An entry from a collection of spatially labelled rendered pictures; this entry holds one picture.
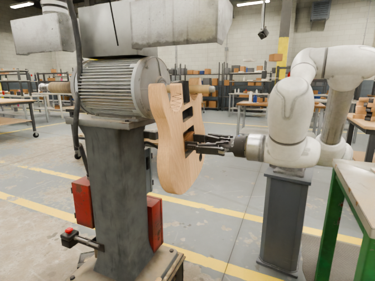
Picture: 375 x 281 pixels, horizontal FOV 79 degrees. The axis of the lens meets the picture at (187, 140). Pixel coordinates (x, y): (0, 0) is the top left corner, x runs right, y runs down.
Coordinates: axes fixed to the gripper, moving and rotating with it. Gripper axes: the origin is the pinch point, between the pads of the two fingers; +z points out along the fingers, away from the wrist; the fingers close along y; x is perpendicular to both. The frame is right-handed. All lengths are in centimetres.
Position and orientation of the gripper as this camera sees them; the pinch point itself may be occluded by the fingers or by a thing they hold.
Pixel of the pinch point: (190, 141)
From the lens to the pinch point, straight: 83.5
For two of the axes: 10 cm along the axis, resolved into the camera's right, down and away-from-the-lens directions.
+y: 4.0, -3.6, 8.5
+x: -0.7, -9.3, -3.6
